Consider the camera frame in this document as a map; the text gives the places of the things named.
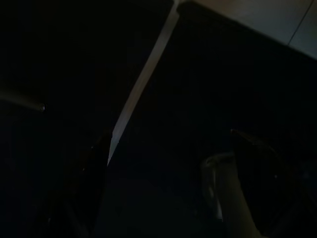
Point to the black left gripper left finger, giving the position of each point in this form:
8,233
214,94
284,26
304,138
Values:
86,188

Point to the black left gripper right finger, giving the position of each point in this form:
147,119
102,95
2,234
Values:
272,193

